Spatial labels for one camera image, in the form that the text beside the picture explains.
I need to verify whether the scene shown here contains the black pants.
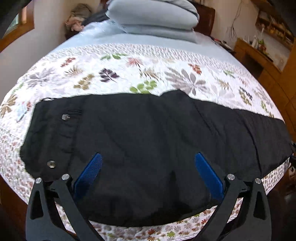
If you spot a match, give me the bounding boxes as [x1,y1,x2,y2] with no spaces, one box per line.
[20,90,293,227]

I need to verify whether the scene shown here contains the wooden cabinet with shelves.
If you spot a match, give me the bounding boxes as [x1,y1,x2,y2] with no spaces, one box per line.
[234,1,295,135]

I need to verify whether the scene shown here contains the light blue lower pillow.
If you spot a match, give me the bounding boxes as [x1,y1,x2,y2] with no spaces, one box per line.
[114,21,198,43]

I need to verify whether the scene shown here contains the clothes pile beside bed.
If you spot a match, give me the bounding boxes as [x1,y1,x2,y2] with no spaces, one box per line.
[65,3,92,32]

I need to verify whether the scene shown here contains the wooden framed window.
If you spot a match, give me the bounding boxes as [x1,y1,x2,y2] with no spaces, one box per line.
[1,1,35,52]

